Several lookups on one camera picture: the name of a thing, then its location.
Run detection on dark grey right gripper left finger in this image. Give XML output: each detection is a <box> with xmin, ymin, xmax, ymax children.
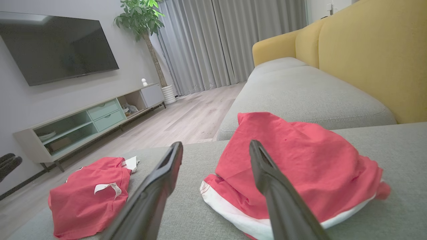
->
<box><xmin>100</xmin><ymin>141</ymin><xmax>183</xmax><ymax>240</ymax></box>

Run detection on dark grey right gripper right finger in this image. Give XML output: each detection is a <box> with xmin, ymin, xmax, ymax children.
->
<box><xmin>249</xmin><ymin>140</ymin><xmax>331</xmax><ymax>240</ymax></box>

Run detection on red shorts with white band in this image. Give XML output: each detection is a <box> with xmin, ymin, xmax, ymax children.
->
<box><xmin>199</xmin><ymin>112</ymin><xmax>391</xmax><ymax>240</ymax></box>

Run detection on red jersey with white label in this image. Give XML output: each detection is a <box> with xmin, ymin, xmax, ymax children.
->
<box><xmin>48</xmin><ymin>156</ymin><xmax>140</xmax><ymax>240</ymax></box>

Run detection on white stacked dishes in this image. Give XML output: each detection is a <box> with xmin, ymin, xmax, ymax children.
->
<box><xmin>38</xmin><ymin>131</ymin><xmax>57</xmax><ymax>142</ymax></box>

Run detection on brown box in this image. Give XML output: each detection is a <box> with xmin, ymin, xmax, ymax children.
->
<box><xmin>48</xmin><ymin>137</ymin><xmax>72</xmax><ymax>154</ymax></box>

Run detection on grey sideboard cabinet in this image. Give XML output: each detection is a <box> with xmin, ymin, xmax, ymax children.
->
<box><xmin>13</xmin><ymin>83</ymin><xmax>166</xmax><ymax>173</ymax></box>

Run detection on white ribbed plant pot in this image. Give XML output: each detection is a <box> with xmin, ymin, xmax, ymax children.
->
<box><xmin>161</xmin><ymin>85</ymin><xmax>176</xmax><ymax>105</ymax></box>

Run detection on black flat screen television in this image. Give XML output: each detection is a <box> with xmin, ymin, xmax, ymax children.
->
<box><xmin>0</xmin><ymin>12</ymin><xmax>119</xmax><ymax>87</ymax></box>

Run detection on grey pleated curtain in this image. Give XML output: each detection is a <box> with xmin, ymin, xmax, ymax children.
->
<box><xmin>151</xmin><ymin>0</ymin><xmax>308</xmax><ymax>96</ymax></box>

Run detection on yellow and grey sofa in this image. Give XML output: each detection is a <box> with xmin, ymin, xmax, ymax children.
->
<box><xmin>216</xmin><ymin>0</ymin><xmax>427</xmax><ymax>141</ymax></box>

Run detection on green leafy indoor tree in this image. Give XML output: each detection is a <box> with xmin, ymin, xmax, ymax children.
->
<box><xmin>113</xmin><ymin>0</ymin><xmax>168</xmax><ymax>88</ymax></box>

